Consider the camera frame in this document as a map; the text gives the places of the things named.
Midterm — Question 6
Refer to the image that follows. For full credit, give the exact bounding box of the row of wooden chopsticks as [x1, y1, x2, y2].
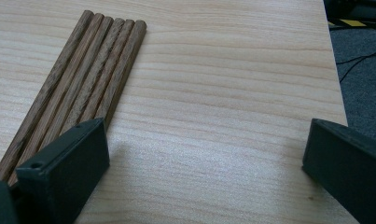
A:
[0, 9, 147, 188]

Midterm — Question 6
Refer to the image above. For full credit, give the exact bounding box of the black stand with striped base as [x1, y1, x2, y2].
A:
[324, 0, 376, 31]

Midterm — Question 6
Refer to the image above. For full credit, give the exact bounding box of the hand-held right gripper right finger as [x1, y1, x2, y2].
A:
[301, 118, 376, 224]

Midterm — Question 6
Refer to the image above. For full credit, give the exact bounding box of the black floor cable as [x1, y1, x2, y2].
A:
[339, 56, 369, 84]
[335, 49, 376, 65]

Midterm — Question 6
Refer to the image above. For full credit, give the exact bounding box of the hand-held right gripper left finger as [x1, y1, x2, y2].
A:
[16, 117, 111, 224]

